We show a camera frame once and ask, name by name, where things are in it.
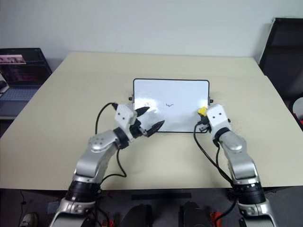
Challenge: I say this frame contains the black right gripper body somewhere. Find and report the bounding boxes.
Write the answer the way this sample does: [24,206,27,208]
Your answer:
[198,117,212,133]

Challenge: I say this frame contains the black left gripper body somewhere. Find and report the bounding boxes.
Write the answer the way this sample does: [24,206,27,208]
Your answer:
[128,119,149,139]

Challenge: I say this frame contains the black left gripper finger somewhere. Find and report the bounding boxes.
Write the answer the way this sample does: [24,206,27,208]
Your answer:
[144,120,166,137]
[134,106,151,118]

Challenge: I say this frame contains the black-framed small whiteboard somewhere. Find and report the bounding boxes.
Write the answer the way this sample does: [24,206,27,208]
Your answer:
[128,78,214,133]

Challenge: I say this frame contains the black flat strip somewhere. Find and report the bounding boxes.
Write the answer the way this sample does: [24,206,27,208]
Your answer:
[131,193,192,201]

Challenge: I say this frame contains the dark rounded shape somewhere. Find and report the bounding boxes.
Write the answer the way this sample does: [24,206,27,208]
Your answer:
[179,201,209,227]

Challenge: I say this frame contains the red object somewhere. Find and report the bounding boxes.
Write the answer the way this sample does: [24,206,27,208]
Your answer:
[294,113,303,130]

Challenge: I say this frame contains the white round object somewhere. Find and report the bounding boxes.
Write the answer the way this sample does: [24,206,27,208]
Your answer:
[292,96,303,116]

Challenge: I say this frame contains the black office chair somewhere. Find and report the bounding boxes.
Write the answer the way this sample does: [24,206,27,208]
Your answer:
[258,17,303,120]

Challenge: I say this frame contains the open grey laptop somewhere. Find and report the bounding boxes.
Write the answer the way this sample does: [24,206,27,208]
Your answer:
[0,47,53,119]

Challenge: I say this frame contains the grey shoe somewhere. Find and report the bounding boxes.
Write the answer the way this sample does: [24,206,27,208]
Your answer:
[18,212,39,227]

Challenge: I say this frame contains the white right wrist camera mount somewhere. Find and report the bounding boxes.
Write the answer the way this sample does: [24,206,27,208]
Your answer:
[206,104,231,135]

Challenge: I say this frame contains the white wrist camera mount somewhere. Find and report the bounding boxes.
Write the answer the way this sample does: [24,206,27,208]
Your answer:
[115,103,138,142]
[206,104,231,135]

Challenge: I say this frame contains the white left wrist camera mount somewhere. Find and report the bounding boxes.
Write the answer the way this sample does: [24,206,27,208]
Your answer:
[115,103,138,142]

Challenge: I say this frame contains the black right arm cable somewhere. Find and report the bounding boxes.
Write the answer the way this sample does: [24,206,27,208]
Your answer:
[193,120,235,190]

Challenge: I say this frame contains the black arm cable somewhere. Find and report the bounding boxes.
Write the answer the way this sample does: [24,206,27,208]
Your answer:
[95,102,127,183]
[193,120,235,190]

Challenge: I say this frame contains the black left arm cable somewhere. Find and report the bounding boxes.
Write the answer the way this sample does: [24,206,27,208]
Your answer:
[95,102,127,183]

